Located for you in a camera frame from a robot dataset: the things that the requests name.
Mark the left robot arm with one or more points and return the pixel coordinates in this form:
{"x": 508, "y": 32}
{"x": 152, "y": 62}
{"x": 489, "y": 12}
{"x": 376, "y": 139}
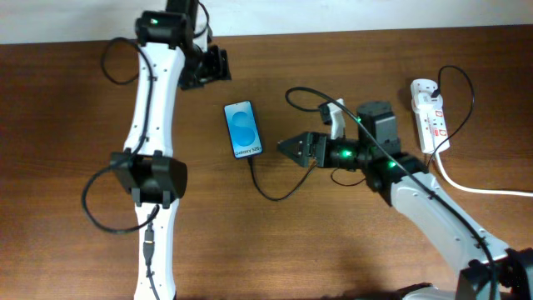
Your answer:
{"x": 175, "y": 53}

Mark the blue Galaxy smartphone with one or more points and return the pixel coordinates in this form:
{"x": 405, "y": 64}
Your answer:
{"x": 243, "y": 130}

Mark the white power strip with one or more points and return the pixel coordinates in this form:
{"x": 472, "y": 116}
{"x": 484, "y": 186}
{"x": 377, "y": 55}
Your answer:
{"x": 431, "y": 125}

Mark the white USB charger plug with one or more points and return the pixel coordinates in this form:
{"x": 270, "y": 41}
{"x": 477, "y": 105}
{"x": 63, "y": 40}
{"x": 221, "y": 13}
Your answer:
{"x": 423, "y": 101}

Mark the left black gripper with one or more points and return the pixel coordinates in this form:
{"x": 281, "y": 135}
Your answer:
{"x": 219, "y": 70}

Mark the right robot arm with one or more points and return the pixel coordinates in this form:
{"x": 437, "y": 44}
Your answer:
{"x": 486, "y": 267}

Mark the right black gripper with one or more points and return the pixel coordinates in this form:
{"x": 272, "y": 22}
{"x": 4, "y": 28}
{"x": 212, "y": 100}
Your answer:
{"x": 316, "y": 148}

